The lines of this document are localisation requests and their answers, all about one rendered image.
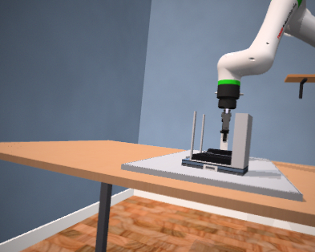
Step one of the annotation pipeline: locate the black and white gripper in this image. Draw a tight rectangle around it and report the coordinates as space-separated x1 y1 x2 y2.
218 98 236 150

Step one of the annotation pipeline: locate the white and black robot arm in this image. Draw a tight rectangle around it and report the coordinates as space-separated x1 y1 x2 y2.
215 0 315 100

